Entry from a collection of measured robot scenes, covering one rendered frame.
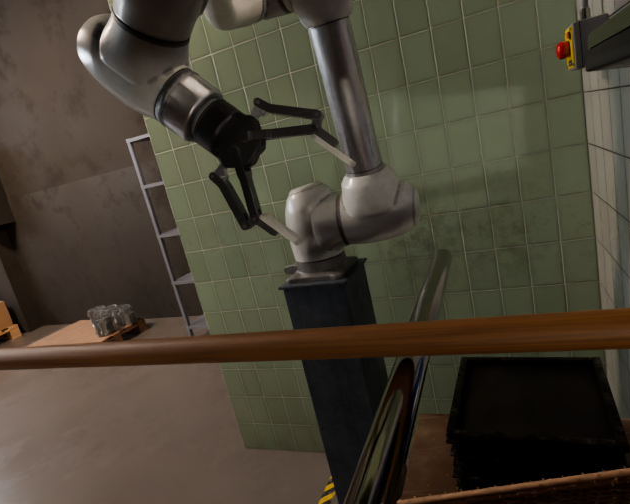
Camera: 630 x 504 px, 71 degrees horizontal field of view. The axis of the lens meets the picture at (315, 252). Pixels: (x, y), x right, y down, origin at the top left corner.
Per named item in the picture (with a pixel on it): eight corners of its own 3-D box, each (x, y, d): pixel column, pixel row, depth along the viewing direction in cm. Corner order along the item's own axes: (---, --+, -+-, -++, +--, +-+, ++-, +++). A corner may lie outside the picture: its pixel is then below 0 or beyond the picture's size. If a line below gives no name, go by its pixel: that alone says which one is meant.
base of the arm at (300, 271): (298, 266, 150) (294, 250, 149) (359, 259, 141) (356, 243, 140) (274, 285, 134) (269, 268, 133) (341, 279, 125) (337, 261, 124)
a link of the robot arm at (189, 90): (176, 126, 70) (206, 148, 70) (145, 120, 61) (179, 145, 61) (205, 75, 68) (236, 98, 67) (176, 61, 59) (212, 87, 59)
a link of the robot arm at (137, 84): (144, 136, 64) (161, 52, 55) (59, 75, 64) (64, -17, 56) (190, 116, 72) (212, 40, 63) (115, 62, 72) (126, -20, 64)
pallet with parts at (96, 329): (151, 326, 453) (142, 299, 446) (92, 364, 387) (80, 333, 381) (81, 330, 498) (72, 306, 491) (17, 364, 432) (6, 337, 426)
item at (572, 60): (601, 63, 107) (598, 19, 104) (612, 60, 98) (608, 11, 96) (567, 72, 110) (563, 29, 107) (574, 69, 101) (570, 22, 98)
